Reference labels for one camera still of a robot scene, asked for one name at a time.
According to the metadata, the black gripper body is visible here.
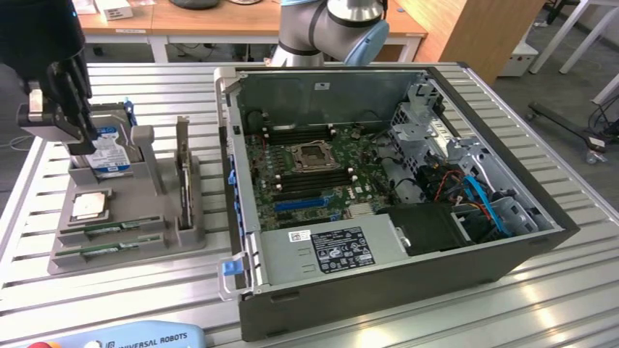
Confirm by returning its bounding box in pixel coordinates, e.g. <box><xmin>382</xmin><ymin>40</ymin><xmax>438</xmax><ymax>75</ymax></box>
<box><xmin>0</xmin><ymin>0</ymin><xmax>87</xmax><ymax>83</ymax></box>

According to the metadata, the green RAM stick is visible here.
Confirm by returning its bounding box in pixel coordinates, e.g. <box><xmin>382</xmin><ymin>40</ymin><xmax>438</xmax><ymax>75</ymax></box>
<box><xmin>66</xmin><ymin>216</ymin><xmax>163</xmax><ymax>237</ymax></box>
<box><xmin>78</xmin><ymin>234</ymin><xmax>161</xmax><ymax>257</ymax></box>

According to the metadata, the black RAM slot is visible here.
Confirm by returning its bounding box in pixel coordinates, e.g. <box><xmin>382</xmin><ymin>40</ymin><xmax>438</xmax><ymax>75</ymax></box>
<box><xmin>262</xmin><ymin>124</ymin><xmax>332</xmax><ymax>131</ymax></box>
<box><xmin>275</xmin><ymin>167</ymin><xmax>352</xmax><ymax>180</ymax></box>
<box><xmin>265</xmin><ymin>130</ymin><xmax>334</xmax><ymax>138</ymax></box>
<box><xmin>263</xmin><ymin>127</ymin><xmax>333</xmax><ymax>135</ymax></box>
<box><xmin>275</xmin><ymin>170</ymin><xmax>353</xmax><ymax>183</ymax></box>
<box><xmin>278</xmin><ymin>173</ymin><xmax>354</xmax><ymax>187</ymax></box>
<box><xmin>266</xmin><ymin>133</ymin><xmax>336</xmax><ymax>143</ymax></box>
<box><xmin>279</xmin><ymin>177</ymin><xmax>357</xmax><ymax>191</ymax></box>

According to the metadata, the short wooden desk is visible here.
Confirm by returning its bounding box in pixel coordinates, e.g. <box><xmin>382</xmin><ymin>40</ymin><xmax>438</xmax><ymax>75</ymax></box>
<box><xmin>75</xmin><ymin>0</ymin><xmax>154</xmax><ymax>65</ymax></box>

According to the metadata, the white cardboard box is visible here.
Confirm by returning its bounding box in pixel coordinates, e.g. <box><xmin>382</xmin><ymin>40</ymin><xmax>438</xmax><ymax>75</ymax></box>
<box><xmin>97</xmin><ymin>0</ymin><xmax>133</xmax><ymax>22</ymax></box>

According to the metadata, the hard disk with blue label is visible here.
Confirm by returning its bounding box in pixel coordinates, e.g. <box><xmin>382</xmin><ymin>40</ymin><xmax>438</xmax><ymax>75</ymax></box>
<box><xmin>71</xmin><ymin>103</ymin><xmax>135</xmax><ymax>179</ymax></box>

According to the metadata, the silver CPU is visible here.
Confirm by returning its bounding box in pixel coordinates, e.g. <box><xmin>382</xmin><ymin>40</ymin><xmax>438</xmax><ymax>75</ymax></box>
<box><xmin>69</xmin><ymin>191</ymin><xmax>110</xmax><ymax>223</ymax></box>

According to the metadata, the grey parts rack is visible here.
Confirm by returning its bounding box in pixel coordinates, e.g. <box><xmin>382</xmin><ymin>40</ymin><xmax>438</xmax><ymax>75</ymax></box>
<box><xmin>46</xmin><ymin>115</ymin><xmax>207</xmax><ymax>276</ymax></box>

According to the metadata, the graphics card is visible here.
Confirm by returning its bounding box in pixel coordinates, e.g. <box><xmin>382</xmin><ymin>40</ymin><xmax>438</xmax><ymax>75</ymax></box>
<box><xmin>173</xmin><ymin>115</ymin><xmax>194</xmax><ymax>231</ymax></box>

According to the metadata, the long wooden desk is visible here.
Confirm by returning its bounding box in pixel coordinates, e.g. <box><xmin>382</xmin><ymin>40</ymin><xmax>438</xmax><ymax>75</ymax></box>
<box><xmin>149</xmin><ymin>0</ymin><xmax>429</xmax><ymax>65</ymax></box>

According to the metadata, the CPU socket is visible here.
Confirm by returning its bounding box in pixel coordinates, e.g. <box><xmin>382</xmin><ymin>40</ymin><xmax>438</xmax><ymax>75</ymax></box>
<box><xmin>283</xmin><ymin>139</ymin><xmax>340</xmax><ymax>175</ymax></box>

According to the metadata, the blue case latch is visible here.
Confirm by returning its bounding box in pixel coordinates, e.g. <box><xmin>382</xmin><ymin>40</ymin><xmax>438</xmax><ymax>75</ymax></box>
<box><xmin>218</xmin><ymin>258</ymin><xmax>242</xmax><ymax>277</ymax></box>

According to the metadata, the blue expansion slot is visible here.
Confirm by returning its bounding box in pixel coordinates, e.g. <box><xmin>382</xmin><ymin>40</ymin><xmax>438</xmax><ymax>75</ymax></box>
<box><xmin>273</xmin><ymin>198</ymin><xmax>326</xmax><ymax>213</ymax></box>

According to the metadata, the light blue teach pendant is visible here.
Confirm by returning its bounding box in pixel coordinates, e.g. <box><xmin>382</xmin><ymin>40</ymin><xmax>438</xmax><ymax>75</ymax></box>
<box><xmin>0</xmin><ymin>320</ymin><xmax>205</xmax><ymax>348</ymax></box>

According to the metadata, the green motherboard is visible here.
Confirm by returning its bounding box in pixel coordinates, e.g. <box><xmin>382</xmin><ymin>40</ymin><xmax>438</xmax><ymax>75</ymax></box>
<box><xmin>243</xmin><ymin>124</ymin><xmax>402</xmax><ymax>232</ymax></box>

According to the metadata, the grey power supply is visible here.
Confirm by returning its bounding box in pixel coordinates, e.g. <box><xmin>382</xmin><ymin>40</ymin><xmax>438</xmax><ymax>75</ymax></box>
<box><xmin>258</xmin><ymin>213</ymin><xmax>413</xmax><ymax>286</ymax></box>

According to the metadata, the tall metal drive cage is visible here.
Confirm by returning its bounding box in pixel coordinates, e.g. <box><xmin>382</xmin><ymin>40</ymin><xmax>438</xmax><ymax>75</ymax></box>
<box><xmin>388</xmin><ymin>81</ymin><xmax>458</xmax><ymax>161</ymax></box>

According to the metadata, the black fan shroud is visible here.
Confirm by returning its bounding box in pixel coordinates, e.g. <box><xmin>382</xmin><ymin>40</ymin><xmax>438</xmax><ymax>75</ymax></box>
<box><xmin>374</xmin><ymin>202</ymin><xmax>473</xmax><ymax>257</ymax></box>

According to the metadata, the wooden cabinet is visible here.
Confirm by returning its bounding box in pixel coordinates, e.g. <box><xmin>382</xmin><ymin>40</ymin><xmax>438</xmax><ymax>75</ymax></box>
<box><xmin>413</xmin><ymin>0</ymin><xmax>524</xmax><ymax>86</ymax></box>

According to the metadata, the black open PC case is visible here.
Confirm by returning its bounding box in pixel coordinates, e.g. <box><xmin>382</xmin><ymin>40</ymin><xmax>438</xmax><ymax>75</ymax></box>
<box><xmin>211</xmin><ymin>63</ymin><xmax>581</xmax><ymax>344</ymax></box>

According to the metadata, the white drawer unit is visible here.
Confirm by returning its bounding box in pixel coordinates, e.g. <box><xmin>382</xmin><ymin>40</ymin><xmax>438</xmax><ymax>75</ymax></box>
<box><xmin>496</xmin><ymin>38</ymin><xmax>540</xmax><ymax>78</ymax></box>

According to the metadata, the metal disk bay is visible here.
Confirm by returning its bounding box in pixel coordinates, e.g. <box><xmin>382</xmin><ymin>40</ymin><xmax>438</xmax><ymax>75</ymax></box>
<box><xmin>446</xmin><ymin>137</ymin><xmax>556</xmax><ymax>241</ymax></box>

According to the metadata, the black wheeled stand base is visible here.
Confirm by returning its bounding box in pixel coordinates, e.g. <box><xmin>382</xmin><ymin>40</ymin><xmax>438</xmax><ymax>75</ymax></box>
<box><xmin>525</xmin><ymin>101</ymin><xmax>619</xmax><ymax>165</ymax></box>

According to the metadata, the blue wire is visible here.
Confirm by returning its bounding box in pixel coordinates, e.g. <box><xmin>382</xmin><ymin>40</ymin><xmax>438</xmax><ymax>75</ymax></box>
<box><xmin>461</xmin><ymin>174</ymin><xmax>504</xmax><ymax>237</ymax></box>

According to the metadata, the white table frame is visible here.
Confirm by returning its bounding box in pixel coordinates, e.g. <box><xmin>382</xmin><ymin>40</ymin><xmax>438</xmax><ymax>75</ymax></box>
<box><xmin>528</xmin><ymin>0</ymin><xmax>619</xmax><ymax>75</ymax></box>

